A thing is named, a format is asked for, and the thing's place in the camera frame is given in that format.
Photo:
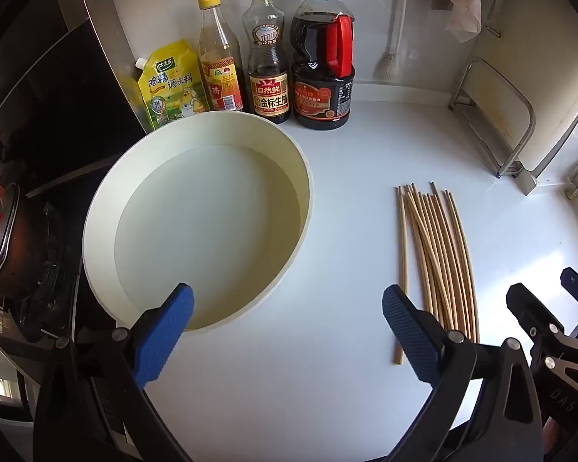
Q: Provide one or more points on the yellow-cap vinegar bottle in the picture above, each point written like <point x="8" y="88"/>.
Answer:
<point x="219" y="77"/>

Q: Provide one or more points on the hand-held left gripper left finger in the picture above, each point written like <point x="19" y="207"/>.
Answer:
<point x="166" y="332"/>

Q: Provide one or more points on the yellow seasoning pouch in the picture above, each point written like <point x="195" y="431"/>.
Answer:
<point x="171" y="91"/>

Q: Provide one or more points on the hanging beige cloth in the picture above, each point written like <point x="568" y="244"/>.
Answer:
<point x="462" y="14"/>

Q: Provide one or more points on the stainless steel range hood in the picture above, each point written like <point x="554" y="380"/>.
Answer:
<point x="53" y="82"/>

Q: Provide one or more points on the metal cutting board rack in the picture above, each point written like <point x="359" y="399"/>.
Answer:
<point x="505" y="168"/>

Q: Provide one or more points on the white cutting board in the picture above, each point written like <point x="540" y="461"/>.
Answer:
<point x="534" y="33"/>

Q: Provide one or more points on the yellow-cap soy sauce bottle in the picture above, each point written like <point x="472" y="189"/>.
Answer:
<point x="267" y="96"/>

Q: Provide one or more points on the hanging white brush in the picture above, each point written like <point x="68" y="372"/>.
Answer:
<point x="387" y="65"/>

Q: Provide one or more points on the white round basin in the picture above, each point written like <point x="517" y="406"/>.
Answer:
<point x="197" y="231"/>

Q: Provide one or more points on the pot with glass lid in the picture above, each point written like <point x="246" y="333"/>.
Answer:
<point x="0" y="240"/>

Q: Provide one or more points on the bundle of wooden chopsticks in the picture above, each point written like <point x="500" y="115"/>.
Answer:
<point x="431" y="250"/>

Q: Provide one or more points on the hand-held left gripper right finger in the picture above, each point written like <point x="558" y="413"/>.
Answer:
<point x="409" y="327"/>

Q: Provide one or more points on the black gas stove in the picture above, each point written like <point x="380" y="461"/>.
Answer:
<point x="48" y="269"/>

